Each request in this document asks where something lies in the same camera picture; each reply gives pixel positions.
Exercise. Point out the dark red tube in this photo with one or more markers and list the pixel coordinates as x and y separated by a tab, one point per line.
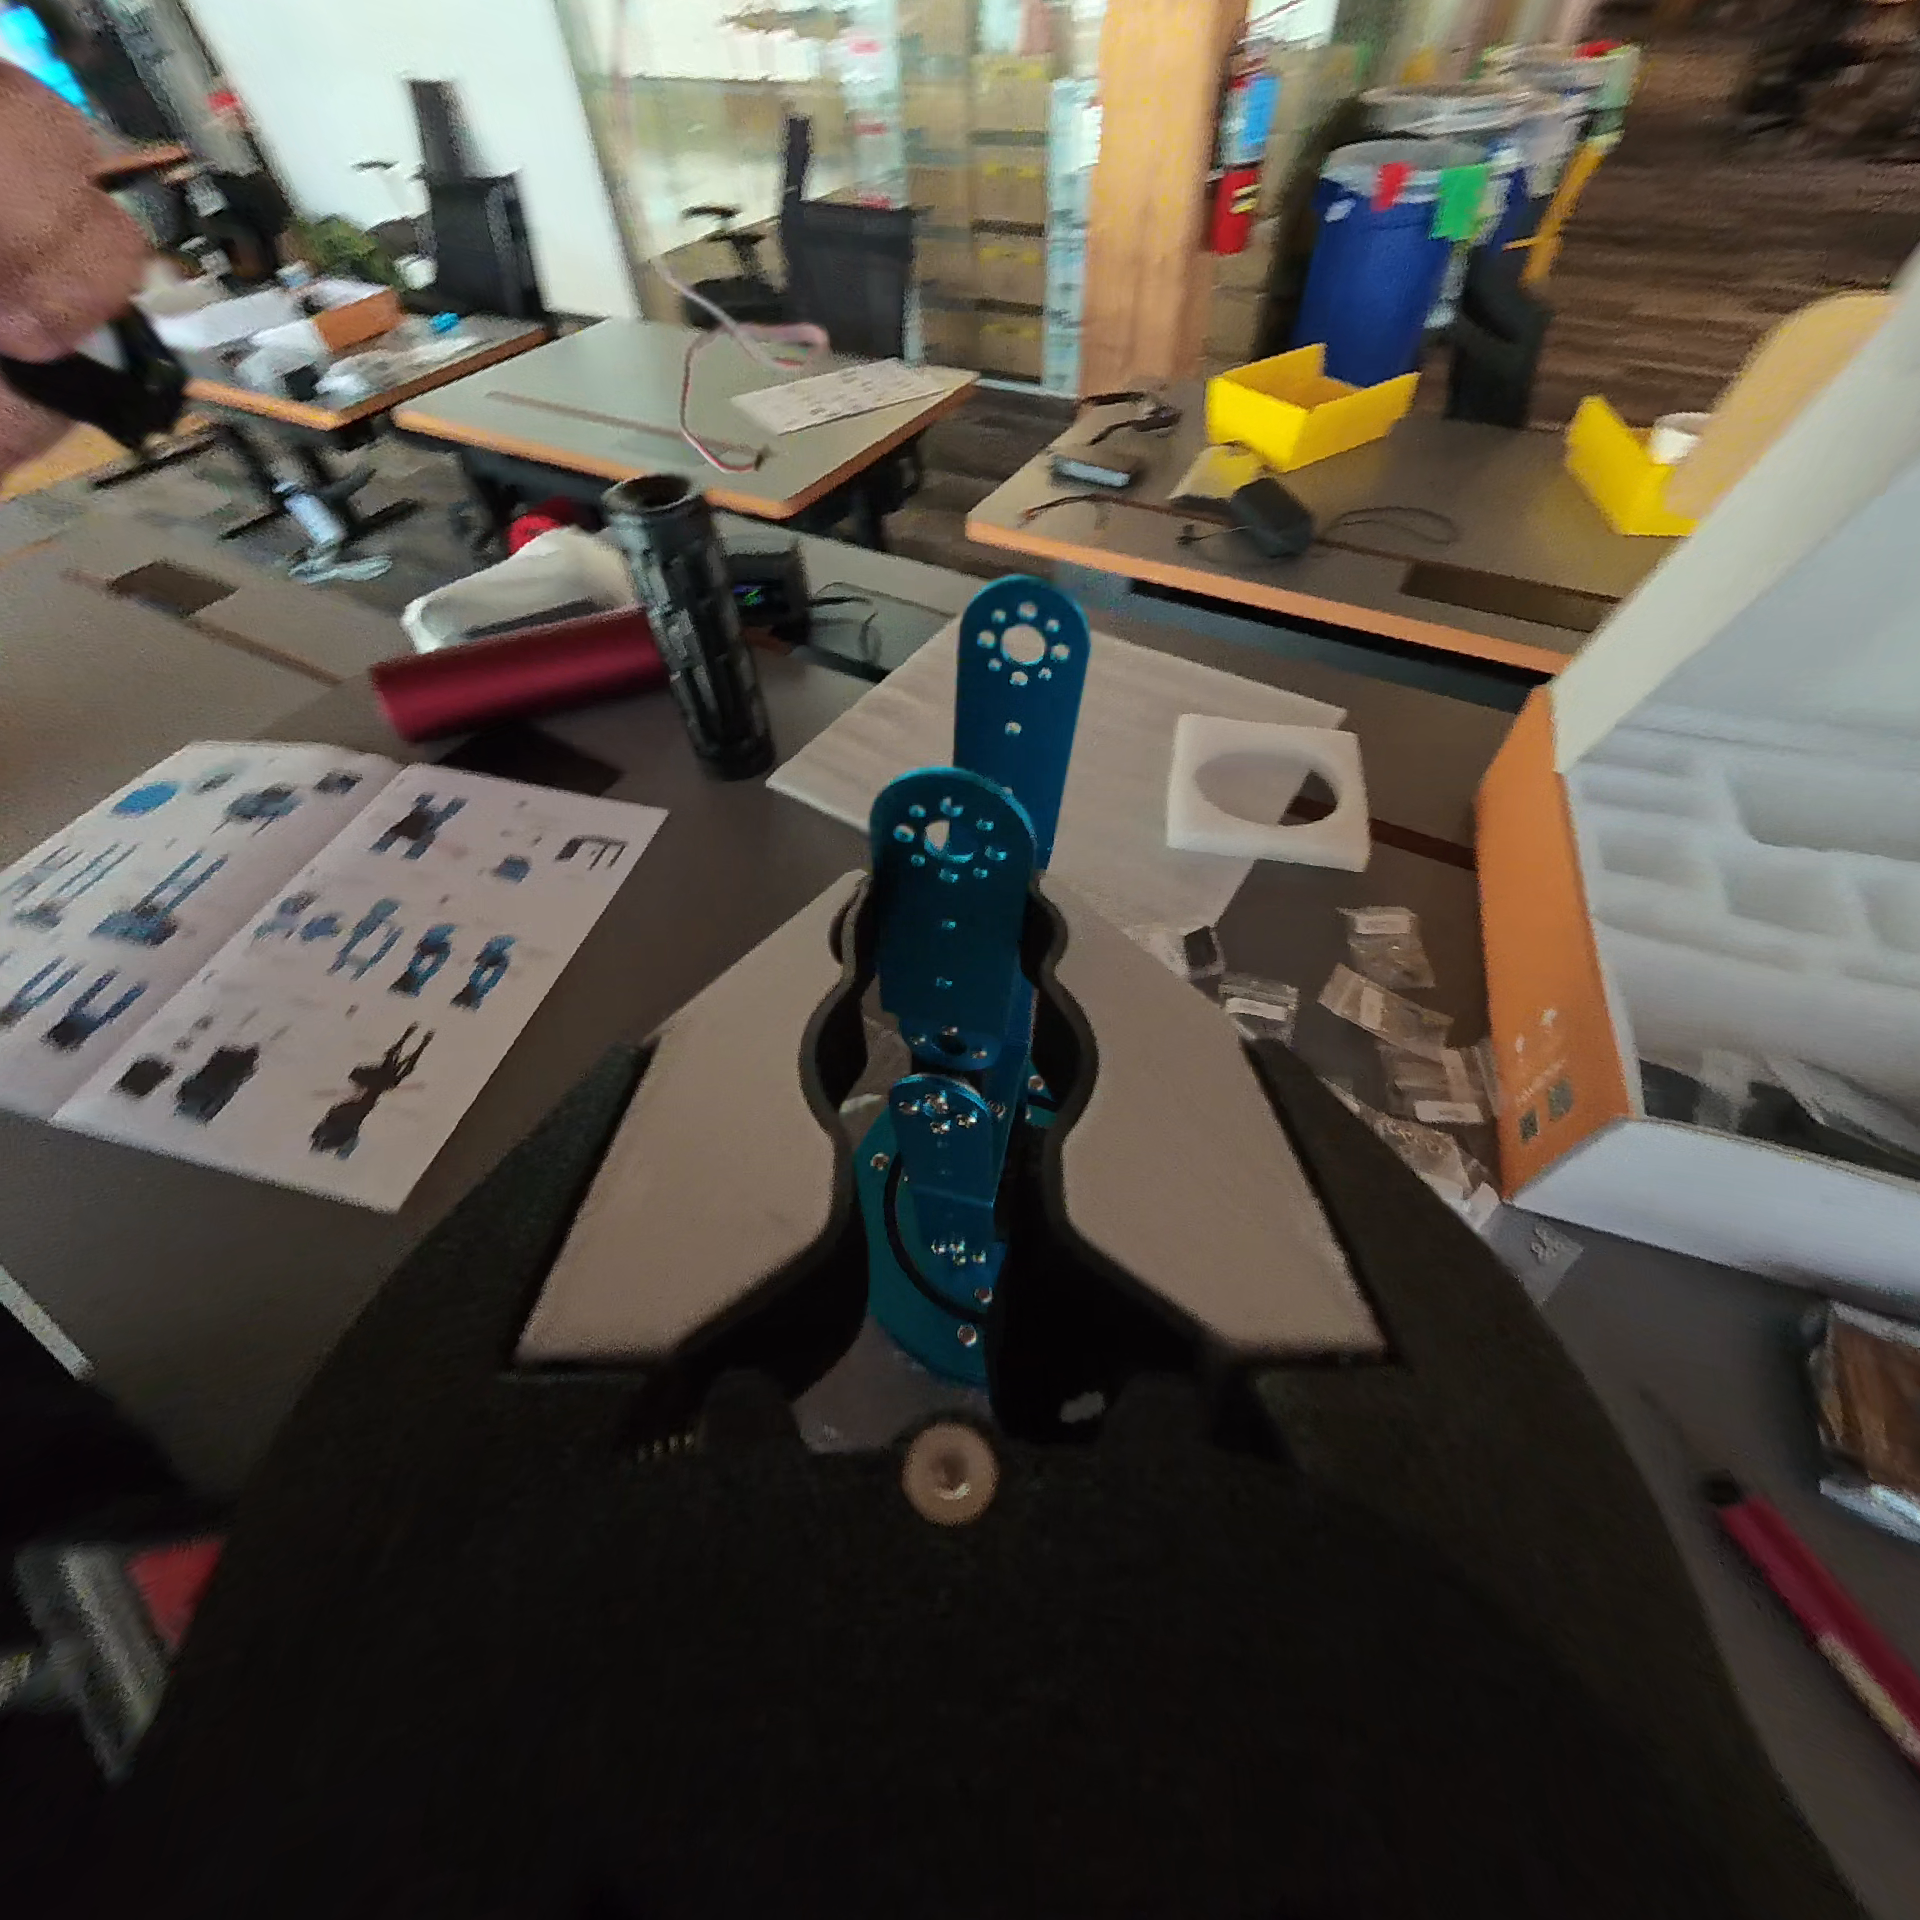
510	674

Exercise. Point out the neighbouring grey desk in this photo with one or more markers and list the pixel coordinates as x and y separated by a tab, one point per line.
1350	571

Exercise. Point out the white plastic bag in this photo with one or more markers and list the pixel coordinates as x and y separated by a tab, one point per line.
510	585

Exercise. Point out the red electric screwdriver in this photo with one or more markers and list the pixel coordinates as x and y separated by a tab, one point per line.
1814	1604

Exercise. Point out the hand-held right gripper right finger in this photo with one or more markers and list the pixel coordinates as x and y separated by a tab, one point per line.
1214	1185

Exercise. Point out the red printed card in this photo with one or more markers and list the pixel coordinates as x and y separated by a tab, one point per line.
151	1604

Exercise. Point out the yellow plastic bin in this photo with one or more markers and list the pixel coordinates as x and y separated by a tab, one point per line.
1305	405
1621	472

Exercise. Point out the blue barrel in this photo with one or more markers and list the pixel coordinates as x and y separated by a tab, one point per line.
1380	270

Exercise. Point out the black computer mouse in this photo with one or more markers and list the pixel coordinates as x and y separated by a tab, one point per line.
1275	519

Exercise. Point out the black flat device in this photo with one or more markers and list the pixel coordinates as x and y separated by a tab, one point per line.
540	759

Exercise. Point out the orange and white cardboard box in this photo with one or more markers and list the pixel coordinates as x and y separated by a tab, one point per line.
1545	975

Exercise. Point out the stacked cardboard boxes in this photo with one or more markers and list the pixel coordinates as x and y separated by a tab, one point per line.
991	194

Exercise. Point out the wooden pillar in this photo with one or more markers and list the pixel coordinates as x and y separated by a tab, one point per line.
1162	194

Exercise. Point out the black cylindrical bottle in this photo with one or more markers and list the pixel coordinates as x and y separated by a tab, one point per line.
699	630

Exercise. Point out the white foam sheet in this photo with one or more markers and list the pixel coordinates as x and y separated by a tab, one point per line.
1140	721

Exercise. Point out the person's left hand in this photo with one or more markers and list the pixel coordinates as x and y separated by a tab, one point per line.
61	224

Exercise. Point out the red fire extinguisher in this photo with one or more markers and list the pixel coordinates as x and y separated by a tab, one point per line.
1233	164

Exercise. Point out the white foam piece with hole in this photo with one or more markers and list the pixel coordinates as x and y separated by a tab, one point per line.
1200	810

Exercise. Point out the dark grey desk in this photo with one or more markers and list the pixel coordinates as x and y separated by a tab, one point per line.
181	1274

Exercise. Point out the wooden panel on clear stand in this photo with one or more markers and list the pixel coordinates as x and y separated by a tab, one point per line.
1785	391

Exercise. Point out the printed assembly manual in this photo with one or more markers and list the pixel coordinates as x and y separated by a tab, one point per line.
300	930

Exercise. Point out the loose printed sheet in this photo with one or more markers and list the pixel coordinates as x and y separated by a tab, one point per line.
840	398

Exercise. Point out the black charger with display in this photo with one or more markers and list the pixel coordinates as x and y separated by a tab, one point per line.
764	593

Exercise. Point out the red bag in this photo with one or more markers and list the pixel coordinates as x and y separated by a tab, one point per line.
540	531

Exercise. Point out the cluttered background desk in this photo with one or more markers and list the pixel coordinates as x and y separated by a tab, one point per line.
344	345

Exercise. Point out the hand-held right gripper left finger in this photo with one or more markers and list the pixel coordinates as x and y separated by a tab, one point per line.
691	1185

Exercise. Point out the adjoining grey desk with slots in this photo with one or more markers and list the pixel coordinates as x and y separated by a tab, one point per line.
151	600

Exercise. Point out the black mesh office chair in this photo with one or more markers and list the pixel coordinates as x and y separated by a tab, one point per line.
849	254

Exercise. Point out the group of small parts bags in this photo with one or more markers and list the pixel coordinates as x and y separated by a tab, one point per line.
1380	1020

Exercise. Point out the small white cup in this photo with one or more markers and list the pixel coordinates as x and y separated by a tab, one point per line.
1680	434

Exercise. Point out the grey desk with orange edge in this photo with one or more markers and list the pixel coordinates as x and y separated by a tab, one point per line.
600	391

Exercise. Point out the white foam box insert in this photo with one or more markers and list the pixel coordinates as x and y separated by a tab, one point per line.
1754	885

